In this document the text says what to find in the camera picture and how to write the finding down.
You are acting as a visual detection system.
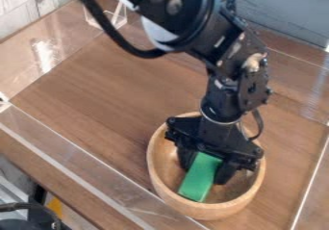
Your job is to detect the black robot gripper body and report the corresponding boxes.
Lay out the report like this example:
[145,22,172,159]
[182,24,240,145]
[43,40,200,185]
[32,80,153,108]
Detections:
[165,115,264,170]

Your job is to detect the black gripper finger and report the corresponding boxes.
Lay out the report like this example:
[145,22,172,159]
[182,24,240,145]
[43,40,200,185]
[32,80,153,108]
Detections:
[214,161,241,185]
[178,145,197,170]

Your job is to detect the green rectangular block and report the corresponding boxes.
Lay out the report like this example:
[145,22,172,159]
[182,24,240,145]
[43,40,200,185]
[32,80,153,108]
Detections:
[178,152,222,202]

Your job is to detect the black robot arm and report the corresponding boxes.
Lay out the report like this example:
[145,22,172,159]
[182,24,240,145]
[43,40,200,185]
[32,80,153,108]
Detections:
[81,0,273,185]

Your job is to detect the brown wooden bowl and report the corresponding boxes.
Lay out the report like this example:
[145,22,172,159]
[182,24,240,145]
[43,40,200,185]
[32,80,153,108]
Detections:
[148,112,267,220]

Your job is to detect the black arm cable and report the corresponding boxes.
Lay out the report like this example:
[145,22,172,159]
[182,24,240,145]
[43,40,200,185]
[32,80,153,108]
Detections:
[246,108,267,141]

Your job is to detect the clear acrylic front wall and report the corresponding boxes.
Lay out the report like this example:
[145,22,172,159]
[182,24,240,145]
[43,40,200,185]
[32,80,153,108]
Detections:
[0,102,210,230]

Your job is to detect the black clamp with cable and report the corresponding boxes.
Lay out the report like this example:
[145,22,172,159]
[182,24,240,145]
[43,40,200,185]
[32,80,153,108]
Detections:
[0,202,74,230]

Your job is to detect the clear acrylic corner bracket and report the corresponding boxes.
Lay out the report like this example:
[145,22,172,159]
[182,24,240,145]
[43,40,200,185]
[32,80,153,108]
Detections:
[83,0,127,30]

